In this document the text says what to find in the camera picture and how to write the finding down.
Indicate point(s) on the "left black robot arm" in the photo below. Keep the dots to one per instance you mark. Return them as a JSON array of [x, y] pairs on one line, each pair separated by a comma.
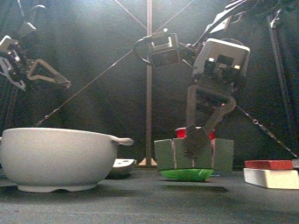
[[29, 29]]

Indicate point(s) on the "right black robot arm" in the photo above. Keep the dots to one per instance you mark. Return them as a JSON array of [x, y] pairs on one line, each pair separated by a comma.
[[222, 19]]

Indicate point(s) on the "red toy cup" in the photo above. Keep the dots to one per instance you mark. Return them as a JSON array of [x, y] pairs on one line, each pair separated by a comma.
[[180, 132]]

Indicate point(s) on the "small green dish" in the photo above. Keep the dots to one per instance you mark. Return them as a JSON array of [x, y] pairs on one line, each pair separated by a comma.
[[186, 174]]

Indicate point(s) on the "small grey toy piece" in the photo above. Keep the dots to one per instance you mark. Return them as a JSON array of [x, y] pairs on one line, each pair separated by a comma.
[[122, 167]]

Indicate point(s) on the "large white bowl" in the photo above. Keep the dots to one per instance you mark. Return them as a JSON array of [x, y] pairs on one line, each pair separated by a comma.
[[57, 157]]

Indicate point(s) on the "red flat block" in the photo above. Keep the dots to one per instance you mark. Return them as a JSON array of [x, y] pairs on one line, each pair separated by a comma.
[[268, 164]]

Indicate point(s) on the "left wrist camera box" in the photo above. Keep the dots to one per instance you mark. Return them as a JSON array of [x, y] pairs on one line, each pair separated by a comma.
[[6, 43]]

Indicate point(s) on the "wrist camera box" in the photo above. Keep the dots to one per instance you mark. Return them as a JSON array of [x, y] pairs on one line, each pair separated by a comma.
[[6, 43], [165, 52]]

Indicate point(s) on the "thin metal frame post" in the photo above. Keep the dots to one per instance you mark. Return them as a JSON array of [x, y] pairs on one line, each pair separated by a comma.
[[148, 102]]

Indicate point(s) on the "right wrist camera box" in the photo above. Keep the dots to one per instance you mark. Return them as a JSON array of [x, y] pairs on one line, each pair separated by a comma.
[[165, 52]]

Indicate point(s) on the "black frame post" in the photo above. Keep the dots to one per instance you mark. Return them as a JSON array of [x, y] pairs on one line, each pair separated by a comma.
[[280, 78]]

